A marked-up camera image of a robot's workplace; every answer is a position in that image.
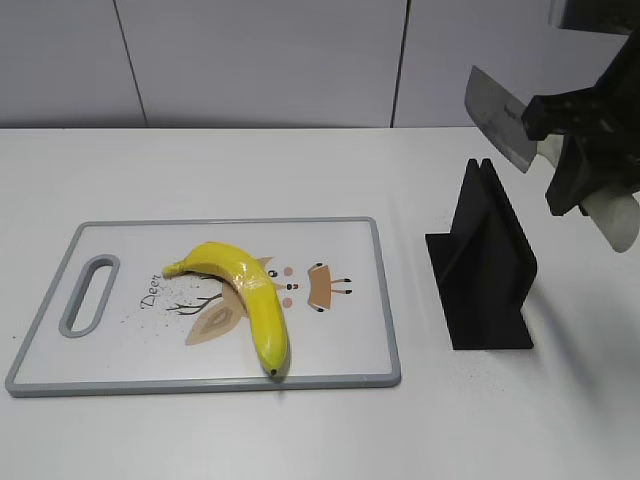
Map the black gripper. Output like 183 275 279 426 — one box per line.
521 30 639 216

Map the cleaver knife with white handle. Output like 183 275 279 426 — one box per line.
464 65 639 253

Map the yellow plastic banana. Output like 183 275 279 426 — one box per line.
162 242 289 378

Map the black knife stand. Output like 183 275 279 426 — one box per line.
425 158 537 351

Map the white grey-rimmed cutting board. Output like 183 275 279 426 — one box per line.
5 217 401 397

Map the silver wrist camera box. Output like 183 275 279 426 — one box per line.
549 0 639 35

